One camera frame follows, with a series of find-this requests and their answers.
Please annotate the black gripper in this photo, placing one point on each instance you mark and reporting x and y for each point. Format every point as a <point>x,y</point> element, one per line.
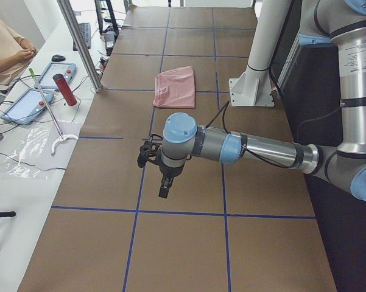
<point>170,171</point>

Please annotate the pink Snoopy t-shirt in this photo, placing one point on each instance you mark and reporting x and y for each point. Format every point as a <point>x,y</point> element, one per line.
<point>175,88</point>

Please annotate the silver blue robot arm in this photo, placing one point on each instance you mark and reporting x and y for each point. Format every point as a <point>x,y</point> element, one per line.
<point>342,23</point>

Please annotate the reacher grabber tool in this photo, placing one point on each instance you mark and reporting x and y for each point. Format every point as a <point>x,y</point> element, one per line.
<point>62,137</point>

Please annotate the red water bottle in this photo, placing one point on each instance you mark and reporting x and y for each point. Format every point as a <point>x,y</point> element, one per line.
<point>64,88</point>

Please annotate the clear plastic bag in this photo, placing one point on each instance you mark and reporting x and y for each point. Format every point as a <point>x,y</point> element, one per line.
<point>22,156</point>

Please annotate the lower teach pendant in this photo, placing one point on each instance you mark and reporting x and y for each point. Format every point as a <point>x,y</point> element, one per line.
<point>25,108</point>

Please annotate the black box with label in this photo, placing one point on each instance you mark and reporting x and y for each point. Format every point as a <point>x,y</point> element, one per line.
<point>109,40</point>

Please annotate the black computer mouse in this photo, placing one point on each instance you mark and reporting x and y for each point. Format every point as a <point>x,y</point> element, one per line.
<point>58,58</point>

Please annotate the black keyboard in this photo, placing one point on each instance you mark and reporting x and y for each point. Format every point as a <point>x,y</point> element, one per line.
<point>85,30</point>

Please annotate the seated person beige shirt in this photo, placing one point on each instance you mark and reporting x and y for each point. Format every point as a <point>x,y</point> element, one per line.
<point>16,53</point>

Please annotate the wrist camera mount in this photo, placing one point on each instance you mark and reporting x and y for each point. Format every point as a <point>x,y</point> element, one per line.
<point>150,151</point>

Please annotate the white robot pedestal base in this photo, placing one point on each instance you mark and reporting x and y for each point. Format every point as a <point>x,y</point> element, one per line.
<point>253,87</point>

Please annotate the aluminium frame post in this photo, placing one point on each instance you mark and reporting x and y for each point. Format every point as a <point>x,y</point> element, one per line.
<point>73,26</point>

